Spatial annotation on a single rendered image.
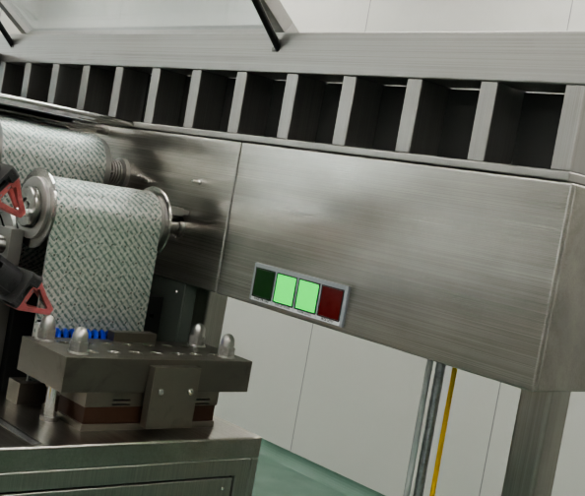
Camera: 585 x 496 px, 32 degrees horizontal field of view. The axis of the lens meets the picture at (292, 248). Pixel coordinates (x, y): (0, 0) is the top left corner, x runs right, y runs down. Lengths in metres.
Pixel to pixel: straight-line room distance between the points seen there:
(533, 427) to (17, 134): 1.14
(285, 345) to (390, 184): 3.66
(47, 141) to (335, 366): 3.11
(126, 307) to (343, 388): 3.08
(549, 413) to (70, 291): 0.88
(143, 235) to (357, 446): 3.08
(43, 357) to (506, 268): 0.79
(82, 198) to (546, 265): 0.87
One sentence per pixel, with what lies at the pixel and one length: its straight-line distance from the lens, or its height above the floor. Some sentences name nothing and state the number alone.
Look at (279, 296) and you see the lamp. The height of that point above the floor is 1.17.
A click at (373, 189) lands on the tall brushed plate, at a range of 1.68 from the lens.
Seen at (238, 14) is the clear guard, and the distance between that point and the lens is 2.05.
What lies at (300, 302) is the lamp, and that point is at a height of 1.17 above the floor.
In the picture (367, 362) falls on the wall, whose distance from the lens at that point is 4.85.
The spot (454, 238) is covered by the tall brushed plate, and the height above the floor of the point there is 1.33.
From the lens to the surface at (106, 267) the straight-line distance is 1.93.
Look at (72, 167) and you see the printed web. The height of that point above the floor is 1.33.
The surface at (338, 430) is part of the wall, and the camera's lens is 5.00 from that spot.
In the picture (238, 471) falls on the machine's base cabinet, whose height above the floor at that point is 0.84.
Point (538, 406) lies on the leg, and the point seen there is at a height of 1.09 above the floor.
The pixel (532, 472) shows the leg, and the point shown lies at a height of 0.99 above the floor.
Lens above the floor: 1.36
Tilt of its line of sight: 3 degrees down
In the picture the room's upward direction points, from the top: 10 degrees clockwise
